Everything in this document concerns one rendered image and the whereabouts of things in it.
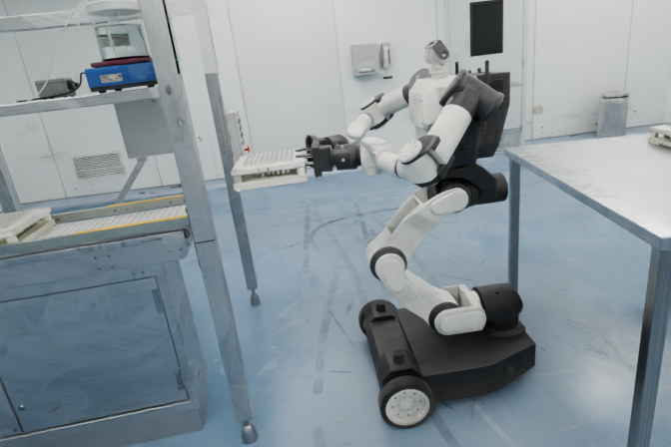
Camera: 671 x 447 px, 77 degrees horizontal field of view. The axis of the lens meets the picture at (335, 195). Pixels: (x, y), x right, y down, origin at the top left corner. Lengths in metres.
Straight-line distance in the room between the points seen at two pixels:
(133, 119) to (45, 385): 0.99
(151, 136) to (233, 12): 3.77
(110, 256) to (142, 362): 0.44
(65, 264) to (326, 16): 4.20
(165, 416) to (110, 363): 0.31
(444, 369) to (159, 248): 1.11
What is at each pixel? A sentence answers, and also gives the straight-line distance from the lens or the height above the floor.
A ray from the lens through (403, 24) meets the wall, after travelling 5.31.
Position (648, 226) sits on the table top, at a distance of 1.33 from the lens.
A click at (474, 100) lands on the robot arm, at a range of 1.31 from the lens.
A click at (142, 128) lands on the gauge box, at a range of 1.60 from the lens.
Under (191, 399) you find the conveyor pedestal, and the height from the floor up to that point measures 0.16.
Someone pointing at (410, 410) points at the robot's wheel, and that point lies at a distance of 1.75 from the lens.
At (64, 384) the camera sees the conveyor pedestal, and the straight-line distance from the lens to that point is 1.89.
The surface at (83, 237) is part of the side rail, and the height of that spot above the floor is 0.88.
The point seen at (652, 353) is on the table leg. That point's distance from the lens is 1.47.
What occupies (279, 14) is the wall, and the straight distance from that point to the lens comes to 5.20.
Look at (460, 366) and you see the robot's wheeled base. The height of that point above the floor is 0.17.
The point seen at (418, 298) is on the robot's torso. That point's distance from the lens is 1.74.
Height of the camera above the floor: 1.30
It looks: 17 degrees down
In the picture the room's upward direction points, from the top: 7 degrees counter-clockwise
